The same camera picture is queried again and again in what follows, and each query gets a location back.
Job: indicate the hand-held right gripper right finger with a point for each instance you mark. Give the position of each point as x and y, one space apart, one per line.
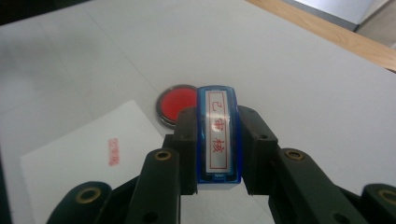
280 180

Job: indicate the wooden table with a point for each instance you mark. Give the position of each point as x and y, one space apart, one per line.
342 39

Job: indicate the white paper sheet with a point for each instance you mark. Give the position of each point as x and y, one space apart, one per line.
77 155

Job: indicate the red round ink pad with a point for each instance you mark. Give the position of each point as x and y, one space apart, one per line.
176 102

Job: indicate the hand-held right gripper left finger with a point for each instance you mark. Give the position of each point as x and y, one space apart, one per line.
162 180

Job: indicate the blue stamp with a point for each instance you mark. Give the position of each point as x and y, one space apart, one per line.
218 133

